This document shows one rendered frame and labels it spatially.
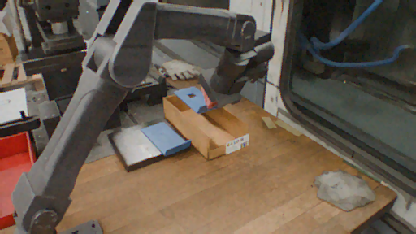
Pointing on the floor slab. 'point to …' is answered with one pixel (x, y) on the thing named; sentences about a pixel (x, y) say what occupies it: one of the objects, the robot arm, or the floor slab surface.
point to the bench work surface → (223, 188)
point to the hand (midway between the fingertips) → (210, 105)
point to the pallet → (18, 75)
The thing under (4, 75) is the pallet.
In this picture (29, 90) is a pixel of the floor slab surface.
